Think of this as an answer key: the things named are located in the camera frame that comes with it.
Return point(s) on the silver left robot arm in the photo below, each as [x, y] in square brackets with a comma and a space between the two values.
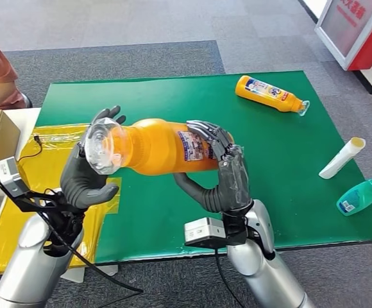
[29, 268]

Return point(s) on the red and white display stand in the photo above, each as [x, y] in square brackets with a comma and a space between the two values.
[356, 29]

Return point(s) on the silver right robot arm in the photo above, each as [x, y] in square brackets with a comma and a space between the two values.
[262, 268]

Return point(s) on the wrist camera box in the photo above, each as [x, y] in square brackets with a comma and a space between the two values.
[204, 231]
[8, 174]

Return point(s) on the white tube bottle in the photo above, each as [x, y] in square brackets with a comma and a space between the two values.
[341, 158]

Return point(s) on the green table mat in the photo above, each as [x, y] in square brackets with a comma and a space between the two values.
[285, 144]

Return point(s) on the white side table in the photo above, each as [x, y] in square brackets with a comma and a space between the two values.
[29, 123]

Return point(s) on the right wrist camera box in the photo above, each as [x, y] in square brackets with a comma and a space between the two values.
[204, 231]

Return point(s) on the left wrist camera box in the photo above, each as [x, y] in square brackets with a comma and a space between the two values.
[8, 174]

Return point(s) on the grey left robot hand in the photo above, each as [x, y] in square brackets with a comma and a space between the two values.
[80, 183]

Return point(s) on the orange bottle with clear cap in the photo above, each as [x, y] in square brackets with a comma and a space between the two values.
[266, 94]
[157, 146]

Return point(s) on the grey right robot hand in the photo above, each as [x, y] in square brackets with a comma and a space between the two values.
[234, 178]

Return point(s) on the yellow plastic-wrapped flat box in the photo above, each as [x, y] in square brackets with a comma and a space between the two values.
[0, 238]

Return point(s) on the teal plastic bottle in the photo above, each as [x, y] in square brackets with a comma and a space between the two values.
[360, 196]

